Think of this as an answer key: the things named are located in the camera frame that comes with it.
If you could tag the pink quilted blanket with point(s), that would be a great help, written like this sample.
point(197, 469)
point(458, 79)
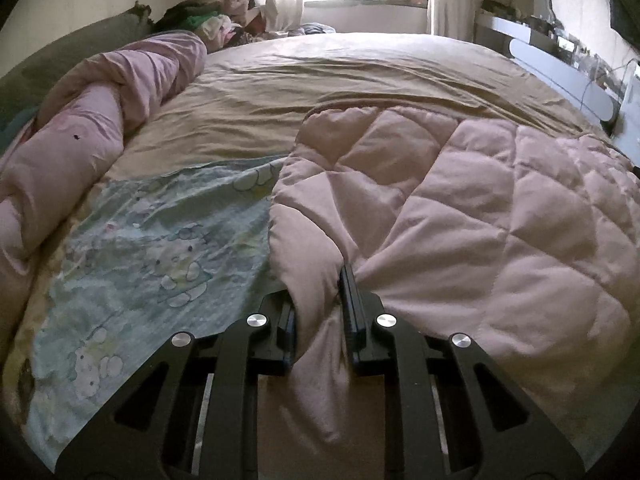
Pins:
point(475, 220)

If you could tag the white desk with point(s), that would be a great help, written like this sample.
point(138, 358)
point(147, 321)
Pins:
point(515, 27)

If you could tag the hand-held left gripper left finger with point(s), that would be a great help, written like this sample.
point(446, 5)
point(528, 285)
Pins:
point(285, 340)

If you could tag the tan bed sheet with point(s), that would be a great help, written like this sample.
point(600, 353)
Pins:
point(350, 75)

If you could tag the pile of clothes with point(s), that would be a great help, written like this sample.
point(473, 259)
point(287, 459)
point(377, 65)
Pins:
point(220, 17)

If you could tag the light blue printed blanket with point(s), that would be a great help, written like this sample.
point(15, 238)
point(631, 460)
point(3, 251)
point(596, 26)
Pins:
point(150, 260)

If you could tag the pink duvet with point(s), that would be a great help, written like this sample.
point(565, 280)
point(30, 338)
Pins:
point(65, 140)

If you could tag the green headboard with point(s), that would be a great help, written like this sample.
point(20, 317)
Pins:
point(55, 55)

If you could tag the white headboard shelf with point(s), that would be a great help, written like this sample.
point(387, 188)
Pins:
point(560, 75)

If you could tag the grey cloth bundle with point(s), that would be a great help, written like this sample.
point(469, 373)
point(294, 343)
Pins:
point(312, 30)

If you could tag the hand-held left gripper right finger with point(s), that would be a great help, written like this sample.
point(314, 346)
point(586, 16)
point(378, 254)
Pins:
point(352, 320)

